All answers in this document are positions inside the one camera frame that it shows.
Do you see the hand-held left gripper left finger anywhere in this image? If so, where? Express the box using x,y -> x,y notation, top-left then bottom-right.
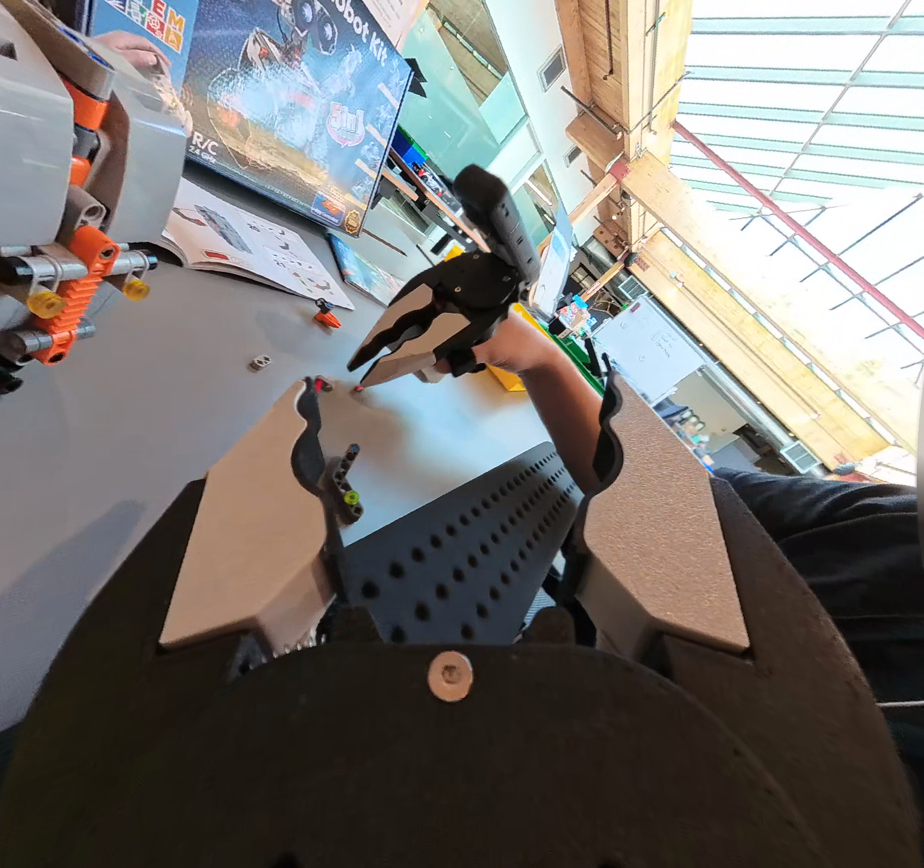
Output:
159,376 -> 345,656

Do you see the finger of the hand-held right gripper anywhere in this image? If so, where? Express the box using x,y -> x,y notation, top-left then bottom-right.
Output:
357,308 -> 477,388
348,280 -> 441,374

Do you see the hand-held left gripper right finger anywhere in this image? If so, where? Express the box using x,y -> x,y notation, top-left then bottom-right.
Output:
574,356 -> 752,660

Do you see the grey orange toy robot model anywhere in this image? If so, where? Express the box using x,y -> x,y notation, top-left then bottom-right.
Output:
0,0 -> 190,396

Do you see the grey desk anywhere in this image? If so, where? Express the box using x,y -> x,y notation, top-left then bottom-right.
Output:
0,161 -> 578,732

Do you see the person's right hand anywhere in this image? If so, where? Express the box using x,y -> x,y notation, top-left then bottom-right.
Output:
462,307 -> 560,377

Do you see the blue printed leaflet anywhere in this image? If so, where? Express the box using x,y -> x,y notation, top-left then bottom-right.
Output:
325,231 -> 407,307

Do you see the yellow storage bin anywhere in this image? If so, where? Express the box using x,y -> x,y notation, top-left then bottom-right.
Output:
444,243 -> 557,394

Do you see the green storage bin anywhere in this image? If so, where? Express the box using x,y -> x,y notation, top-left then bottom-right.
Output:
549,334 -> 603,396

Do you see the whiteboard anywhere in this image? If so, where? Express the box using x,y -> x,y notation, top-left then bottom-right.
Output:
592,295 -> 705,407

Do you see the white instruction booklet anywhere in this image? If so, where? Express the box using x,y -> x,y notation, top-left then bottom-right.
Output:
141,177 -> 356,311

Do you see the person's dark shirt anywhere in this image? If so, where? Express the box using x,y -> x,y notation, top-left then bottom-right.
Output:
711,467 -> 924,775

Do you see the black perforated panel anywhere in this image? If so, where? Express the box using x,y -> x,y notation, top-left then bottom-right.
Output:
338,441 -> 587,647

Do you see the blue robot kit box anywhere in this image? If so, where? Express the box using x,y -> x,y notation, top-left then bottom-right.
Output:
39,0 -> 414,237

